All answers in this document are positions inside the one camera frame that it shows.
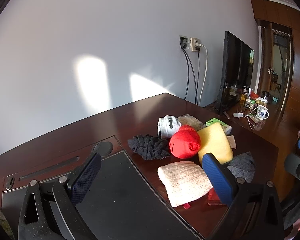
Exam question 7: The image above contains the dark office chair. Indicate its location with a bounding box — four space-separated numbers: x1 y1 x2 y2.
280 184 300 230

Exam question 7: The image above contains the white and grey sock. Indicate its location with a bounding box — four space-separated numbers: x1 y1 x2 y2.
157 115 182 139

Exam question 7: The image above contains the black sock bundle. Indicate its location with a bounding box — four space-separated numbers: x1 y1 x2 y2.
127 134 171 161

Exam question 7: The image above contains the black power cable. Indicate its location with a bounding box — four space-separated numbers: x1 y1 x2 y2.
187 52 199 105
182 47 191 100

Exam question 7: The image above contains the white paper wrapper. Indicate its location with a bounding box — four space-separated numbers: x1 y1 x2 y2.
226 134 237 150

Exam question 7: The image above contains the round black cable grommet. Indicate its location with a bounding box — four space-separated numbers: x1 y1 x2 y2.
92 142 113 157

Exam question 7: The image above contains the black desk mat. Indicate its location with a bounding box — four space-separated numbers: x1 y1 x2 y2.
1 150 205 240

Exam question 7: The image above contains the black flat television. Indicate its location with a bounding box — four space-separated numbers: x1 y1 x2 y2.
216 31 255 115

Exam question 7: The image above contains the glass tea bottle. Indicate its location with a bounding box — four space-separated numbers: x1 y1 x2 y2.
240 86 250 113

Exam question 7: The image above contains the white wall socket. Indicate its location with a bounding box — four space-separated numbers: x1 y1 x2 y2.
190 37 205 52

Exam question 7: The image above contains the grey cloth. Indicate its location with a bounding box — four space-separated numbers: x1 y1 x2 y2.
226 151 255 183

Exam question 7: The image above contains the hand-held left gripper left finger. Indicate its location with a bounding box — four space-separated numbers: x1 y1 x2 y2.
17 152 102 240

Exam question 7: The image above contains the yellow sponge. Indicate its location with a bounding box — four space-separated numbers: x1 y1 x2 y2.
197 122 234 165

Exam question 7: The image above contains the green box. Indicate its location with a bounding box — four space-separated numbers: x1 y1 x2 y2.
205 117 232 134

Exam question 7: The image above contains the thin white charger cable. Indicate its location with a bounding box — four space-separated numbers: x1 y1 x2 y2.
242 109 262 130

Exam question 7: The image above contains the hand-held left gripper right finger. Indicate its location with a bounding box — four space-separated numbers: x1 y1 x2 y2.
202 152 285 240

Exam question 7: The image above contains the red sock ball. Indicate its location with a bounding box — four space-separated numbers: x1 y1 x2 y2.
169 124 202 159

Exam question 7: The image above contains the red snack packet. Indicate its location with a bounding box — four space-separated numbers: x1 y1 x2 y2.
207 189 228 207

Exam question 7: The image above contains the white power cable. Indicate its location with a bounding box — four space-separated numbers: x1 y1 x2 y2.
199 45 208 105

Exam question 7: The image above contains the white mug with blue pattern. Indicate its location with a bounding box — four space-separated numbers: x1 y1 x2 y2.
256 106 269 120

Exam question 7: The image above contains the brown plastic bag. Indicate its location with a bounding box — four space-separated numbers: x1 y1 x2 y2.
177 114 205 132

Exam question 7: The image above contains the beige knitted sock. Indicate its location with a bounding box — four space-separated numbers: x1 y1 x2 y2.
157 162 213 208

